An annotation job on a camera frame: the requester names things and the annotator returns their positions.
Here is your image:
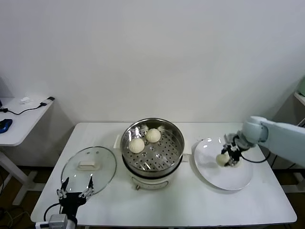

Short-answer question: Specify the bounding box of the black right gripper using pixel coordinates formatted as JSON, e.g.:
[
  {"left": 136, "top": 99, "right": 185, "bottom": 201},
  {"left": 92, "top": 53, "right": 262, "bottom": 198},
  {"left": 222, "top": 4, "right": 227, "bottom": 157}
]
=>
[{"left": 221, "top": 143, "right": 242, "bottom": 167}]

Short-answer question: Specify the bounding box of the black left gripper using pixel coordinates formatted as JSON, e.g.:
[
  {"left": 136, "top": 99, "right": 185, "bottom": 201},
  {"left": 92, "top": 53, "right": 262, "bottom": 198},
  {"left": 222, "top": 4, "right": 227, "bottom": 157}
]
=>
[{"left": 56, "top": 176, "right": 95, "bottom": 219}]

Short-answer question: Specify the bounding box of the glass lid with cream handle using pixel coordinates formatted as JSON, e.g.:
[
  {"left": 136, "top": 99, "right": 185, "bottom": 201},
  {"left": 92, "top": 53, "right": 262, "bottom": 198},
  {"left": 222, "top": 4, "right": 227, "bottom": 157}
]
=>
[{"left": 61, "top": 146, "right": 117, "bottom": 198}]

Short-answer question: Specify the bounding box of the stainless steel steamer basket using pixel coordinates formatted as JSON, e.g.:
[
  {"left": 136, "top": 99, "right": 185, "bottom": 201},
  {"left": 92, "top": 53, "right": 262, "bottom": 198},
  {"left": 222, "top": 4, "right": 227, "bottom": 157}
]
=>
[{"left": 113, "top": 117, "right": 193, "bottom": 174}]

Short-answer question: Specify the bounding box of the white round plate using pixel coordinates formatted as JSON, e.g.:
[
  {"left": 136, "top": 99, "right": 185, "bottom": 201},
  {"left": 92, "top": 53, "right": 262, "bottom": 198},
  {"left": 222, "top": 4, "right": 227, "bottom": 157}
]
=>
[{"left": 193, "top": 137, "right": 254, "bottom": 191}]

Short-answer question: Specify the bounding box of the white electric cooker pot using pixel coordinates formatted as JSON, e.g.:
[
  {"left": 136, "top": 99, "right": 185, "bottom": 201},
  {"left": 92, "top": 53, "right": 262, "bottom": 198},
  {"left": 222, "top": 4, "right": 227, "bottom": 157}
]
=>
[{"left": 122, "top": 152, "right": 193, "bottom": 191}]

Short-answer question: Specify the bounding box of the white side desk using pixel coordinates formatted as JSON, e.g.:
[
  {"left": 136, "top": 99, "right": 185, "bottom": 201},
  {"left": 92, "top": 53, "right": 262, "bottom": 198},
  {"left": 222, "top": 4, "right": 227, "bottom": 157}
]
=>
[{"left": 0, "top": 96, "right": 57, "bottom": 206}]

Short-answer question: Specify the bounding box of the blue computer mouse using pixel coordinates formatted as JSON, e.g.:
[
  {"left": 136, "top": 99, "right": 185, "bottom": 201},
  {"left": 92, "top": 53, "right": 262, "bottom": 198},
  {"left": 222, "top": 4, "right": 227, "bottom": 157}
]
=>
[{"left": 0, "top": 118, "right": 13, "bottom": 134}]

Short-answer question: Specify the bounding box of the pale green container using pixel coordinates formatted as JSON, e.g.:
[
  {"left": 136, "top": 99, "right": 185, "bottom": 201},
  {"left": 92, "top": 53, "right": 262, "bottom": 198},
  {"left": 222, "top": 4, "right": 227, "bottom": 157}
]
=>
[{"left": 295, "top": 75, "right": 305, "bottom": 96}]

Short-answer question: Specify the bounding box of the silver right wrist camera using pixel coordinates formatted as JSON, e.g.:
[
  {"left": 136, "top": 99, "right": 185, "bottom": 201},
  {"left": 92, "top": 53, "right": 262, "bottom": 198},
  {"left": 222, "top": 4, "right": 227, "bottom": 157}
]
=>
[{"left": 224, "top": 134, "right": 236, "bottom": 146}]

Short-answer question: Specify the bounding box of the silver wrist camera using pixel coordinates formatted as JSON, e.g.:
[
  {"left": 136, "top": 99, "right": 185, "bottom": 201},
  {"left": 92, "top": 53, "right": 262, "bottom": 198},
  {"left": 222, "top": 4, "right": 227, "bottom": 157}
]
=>
[
  {"left": 224, "top": 134, "right": 236, "bottom": 146},
  {"left": 35, "top": 214, "right": 69, "bottom": 229}
]

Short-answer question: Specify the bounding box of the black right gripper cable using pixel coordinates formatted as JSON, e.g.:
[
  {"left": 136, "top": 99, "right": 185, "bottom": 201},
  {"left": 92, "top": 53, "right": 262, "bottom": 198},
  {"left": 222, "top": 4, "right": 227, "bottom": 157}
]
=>
[{"left": 240, "top": 151, "right": 272, "bottom": 164}]

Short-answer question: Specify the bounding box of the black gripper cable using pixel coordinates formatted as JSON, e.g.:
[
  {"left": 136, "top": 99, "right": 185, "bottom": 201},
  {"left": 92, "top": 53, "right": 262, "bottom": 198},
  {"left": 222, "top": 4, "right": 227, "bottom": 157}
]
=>
[
  {"left": 44, "top": 202, "right": 61, "bottom": 221},
  {"left": 240, "top": 151, "right": 272, "bottom": 164}
]

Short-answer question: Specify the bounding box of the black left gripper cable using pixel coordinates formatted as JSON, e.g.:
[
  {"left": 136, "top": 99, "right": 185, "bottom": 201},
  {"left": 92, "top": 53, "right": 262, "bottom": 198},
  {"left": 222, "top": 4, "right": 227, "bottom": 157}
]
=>
[{"left": 44, "top": 202, "right": 61, "bottom": 221}]

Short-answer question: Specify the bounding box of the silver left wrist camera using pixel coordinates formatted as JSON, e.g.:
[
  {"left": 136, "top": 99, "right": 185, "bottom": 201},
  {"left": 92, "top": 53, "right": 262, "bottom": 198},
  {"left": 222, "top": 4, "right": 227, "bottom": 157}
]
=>
[{"left": 35, "top": 214, "right": 69, "bottom": 229}]

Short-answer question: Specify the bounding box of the black desk cable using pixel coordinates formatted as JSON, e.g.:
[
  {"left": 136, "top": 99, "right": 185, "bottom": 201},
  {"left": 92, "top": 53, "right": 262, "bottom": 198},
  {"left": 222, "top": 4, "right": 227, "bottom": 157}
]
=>
[{"left": 0, "top": 102, "right": 47, "bottom": 116}]

